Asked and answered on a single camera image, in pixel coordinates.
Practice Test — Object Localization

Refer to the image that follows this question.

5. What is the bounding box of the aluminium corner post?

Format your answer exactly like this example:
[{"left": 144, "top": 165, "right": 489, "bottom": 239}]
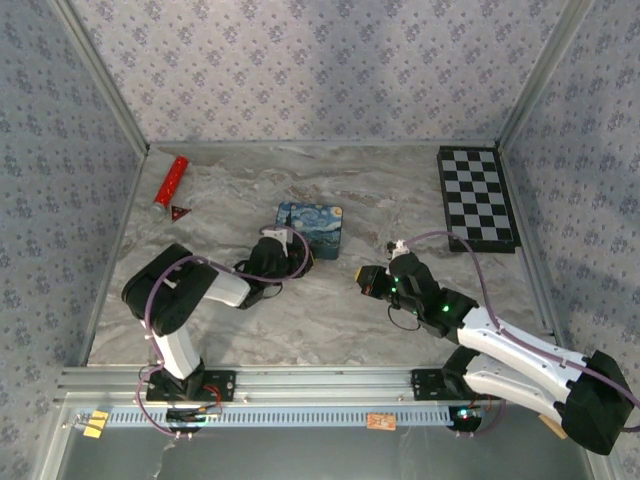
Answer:
[
  {"left": 498, "top": 0, "right": 597, "bottom": 149},
  {"left": 49, "top": 0, "right": 152, "bottom": 154}
]

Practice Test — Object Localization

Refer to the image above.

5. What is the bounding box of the aluminium front mounting rail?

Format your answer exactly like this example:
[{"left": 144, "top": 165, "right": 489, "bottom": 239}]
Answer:
[{"left": 57, "top": 367, "right": 501, "bottom": 404}]

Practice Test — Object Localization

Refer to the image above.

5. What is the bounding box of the aluminium side frame rail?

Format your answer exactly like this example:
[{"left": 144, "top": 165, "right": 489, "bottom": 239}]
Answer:
[
  {"left": 77, "top": 147, "right": 151, "bottom": 369},
  {"left": 499, "top": 144, "right": 557, "bottom": 337}
]

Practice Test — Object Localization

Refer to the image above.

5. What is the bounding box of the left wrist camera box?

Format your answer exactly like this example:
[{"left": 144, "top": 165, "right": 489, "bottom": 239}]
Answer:
[{"left": 260, "top": 225, "right": 296, "bottom": 256}]

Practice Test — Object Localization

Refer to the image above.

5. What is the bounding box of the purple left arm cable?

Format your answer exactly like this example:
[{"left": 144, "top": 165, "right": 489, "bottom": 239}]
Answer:
[{"left": 134, "top": 227, "right": 312, "bottom": 439}]

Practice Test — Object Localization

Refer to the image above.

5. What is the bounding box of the starry night print box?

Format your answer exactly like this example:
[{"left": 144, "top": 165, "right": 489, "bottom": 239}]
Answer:
[{"left": 276, "top": 201, "right": 345, "bottom": 261}]

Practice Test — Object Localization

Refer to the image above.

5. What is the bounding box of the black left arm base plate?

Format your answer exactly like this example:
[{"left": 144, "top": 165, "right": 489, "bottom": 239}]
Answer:
[{"left": 146, "top": 368, "right": 237, "bottom": 404}]

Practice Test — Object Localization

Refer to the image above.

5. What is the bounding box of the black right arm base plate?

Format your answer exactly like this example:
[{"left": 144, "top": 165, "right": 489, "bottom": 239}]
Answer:
[{"left": 410, "top": 368, "right": 454, "bottom": 402}]

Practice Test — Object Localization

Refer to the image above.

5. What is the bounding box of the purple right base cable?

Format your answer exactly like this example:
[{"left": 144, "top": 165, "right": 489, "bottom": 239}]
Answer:
[{"left": 452, "top": 397, "right": 505, "bottom": 440}]

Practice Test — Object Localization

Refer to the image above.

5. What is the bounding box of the red cylindrical tube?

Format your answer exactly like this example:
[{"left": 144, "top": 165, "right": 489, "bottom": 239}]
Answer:
[{"left": 151, "top": 154, "right": 191, "bottom": 222}]

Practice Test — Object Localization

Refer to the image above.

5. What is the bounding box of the black and white chessboard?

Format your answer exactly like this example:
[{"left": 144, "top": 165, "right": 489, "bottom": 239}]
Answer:
[{"left": 436, "top": 145, "right": 523, "bottom": 254}]

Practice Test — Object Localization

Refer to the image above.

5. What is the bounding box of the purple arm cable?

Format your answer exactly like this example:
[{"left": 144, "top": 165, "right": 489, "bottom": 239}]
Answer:
[
  {"left": 134, "top": 227, "right": 312, "bottom": 439},
  {"left": 403, "top": 230, "right": 640, "bottom": 432}
]

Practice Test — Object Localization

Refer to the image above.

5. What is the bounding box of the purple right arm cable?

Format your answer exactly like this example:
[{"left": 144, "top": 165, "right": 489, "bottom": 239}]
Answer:
[{"left": 403, "top": 230, "right": 640, "bottom": 432}]

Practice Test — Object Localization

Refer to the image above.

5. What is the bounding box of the small wooden block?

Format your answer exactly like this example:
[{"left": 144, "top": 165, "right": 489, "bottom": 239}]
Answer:
[{"left": 537, "top": 413, "right": 570, "bottom": 441}]

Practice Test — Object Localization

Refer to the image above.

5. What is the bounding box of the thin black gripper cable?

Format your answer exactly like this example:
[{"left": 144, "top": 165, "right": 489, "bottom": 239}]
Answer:
[{"left": 387, "top": 303, "right": 422, "bottom": 332}]

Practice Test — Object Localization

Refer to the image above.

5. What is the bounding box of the slotted grey cable duct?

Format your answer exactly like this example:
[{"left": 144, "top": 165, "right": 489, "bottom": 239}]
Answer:
[{"left": 107, "top": 404, "right": 454, "bottom": 429}]

